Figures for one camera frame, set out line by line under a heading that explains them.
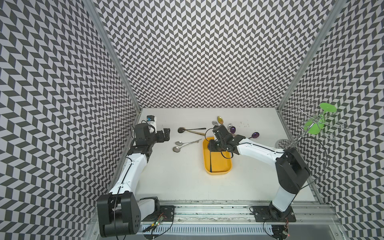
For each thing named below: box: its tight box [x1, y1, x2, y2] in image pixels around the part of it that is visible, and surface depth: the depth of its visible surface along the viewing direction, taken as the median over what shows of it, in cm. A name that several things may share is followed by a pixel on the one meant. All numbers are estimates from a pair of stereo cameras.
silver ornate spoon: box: [175, 138, 203, 146], surface depth 101 cm
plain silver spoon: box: [172, 140, 201, 153], surface depth 98 cm
